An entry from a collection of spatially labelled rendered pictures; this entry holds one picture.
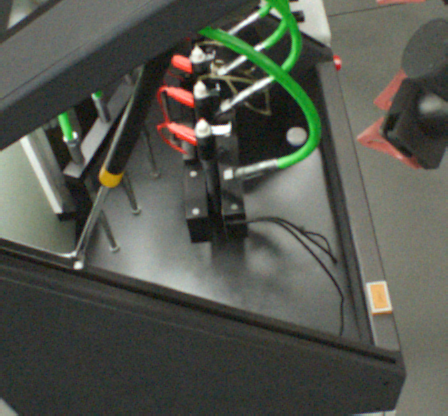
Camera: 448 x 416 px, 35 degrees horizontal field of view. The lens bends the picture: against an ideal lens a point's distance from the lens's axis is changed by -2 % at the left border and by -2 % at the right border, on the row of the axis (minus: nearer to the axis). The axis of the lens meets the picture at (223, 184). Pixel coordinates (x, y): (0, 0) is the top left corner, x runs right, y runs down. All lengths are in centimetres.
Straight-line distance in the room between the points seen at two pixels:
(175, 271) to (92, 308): 53
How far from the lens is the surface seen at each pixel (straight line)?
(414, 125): 71
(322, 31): 146
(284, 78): 83
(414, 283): 225
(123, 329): 84
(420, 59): 62
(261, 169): 97
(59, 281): 76
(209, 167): 114
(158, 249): 134
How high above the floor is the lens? 196
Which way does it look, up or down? 53 degrees down
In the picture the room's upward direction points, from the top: 9 degrees counter-clockwise
